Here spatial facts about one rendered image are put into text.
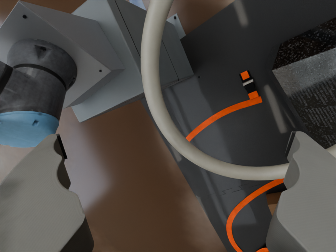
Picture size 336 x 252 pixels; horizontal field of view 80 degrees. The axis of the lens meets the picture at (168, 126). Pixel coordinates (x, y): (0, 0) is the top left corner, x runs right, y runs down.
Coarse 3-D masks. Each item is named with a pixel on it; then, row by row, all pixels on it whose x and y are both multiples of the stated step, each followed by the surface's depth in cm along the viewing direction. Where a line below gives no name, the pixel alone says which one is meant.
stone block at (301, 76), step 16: (304, 32) 76; (320, 32) 70; (272, 48) 106; (288, 48) 81; (304, 48) 74; (320, 48) 68; (272, 64) 89; (288, 64) 79; (304, 64) 74; (320, 64) 69; (272, 80) 113; (288, 80) 82; (304, 80) 77; (320, 80) 72; (288, 96) 86; (304, 96) 80; (320, 96) 75; (304, 112) 83; (320, 112) 78; (304, 128) 97; (320, 128) 81; (320, 144) 85
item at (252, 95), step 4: (244, 72) 140; (248, 72) 139; (240, 76) 141; (244, 76) 140; (248, 76) 139; (244, 80) 141; (248, 80) 139; (252, 80) 138; (244, 84) 140; (248, 84) 139; (252, 84) 138; (248, 88) 139; (252, 88) 138; (248, 92) 140; (252, 92) 138; (256, 92) 137; (252, 96) 138; (256, 96) 137
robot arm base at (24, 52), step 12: (12, 48) 57; (24, 48) 56; (36, 48) 56; (48, 48) 58; (60, 48) 60; (12, 60) 56; (24, 60) 55; (36, 60) 55; (48, 60) 57; (60, 60) 59; (72, 60) 64; (48, 72) 56; (60, 72) 59; (72, 72) 64; (72, 84) 68
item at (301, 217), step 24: (288, 144) 11; (312, 144) 10; (288, 168) 9; (312, 168) 8; (288, 192) 7; (312, 192) 7; (288, 216) 6; (312, 216) 6; (288, 240) 6; (312, 240) 6
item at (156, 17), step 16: (160, 0) 27; (160, 16) 28; (144, 32) 30; (160, 32) 30; (144, 48) 31; (144, 64) 32; (144, 80) 33; (160, 96) 35; (160, 112) 36; (160, 128) 38; (176, 128) 38; (176, 144) 39; (192, 160) 41; (208, 160) 42; (240, 176) 43; (256, 176) 43; (272, 176) 43
